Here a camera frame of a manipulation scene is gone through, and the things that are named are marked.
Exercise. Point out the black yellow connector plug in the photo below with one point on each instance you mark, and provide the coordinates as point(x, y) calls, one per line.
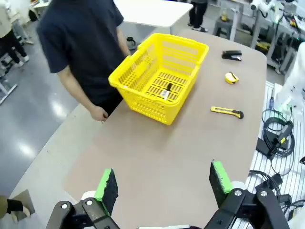
point(282, 137)

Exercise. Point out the white slotted base board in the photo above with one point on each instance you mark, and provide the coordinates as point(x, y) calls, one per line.
point(297, 167)

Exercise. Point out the person's right hand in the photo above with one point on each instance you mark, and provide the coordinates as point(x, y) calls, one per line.
point(98, 113)

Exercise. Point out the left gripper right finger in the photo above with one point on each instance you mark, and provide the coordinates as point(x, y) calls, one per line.
point(247, 212)

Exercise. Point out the person in dark trousers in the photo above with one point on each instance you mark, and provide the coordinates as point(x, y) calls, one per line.
point(199, 14)

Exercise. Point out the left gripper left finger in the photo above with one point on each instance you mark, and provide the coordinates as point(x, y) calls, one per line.
point(81, 214)

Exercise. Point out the white marker black cap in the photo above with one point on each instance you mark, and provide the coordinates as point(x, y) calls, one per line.
point(165, 93)

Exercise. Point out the black stapler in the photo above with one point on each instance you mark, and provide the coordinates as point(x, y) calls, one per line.
point(231, 55)

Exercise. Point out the yellow tape measure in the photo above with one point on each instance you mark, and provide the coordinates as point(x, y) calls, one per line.
point(230, 77)

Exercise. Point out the person's left forearm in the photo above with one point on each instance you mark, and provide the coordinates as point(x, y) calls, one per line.
point(124, 43)

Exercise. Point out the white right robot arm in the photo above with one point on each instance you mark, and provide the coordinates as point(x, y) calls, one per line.
point(295, 78)

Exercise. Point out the yellow plastic shopping basket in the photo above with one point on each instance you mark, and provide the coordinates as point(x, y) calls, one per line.
point(133, 91)

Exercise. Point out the yellow utility knife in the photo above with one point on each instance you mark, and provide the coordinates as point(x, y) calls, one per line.
point(224, 110)

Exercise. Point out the person in dark t-shirt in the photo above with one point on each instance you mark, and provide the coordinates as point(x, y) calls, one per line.
point(78, 43)

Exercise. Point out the black power adapter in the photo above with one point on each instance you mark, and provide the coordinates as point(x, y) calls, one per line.
point(262, 146)

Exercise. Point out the white table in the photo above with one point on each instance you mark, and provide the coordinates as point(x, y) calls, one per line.
point(155, 12)

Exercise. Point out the person in beige top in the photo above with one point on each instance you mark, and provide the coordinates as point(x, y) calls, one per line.
point(9, 28)

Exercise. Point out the person's right forearm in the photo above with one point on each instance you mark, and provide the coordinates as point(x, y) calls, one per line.
point(74, 88)

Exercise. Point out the grey stool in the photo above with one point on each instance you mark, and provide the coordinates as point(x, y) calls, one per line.
point(224, 25)

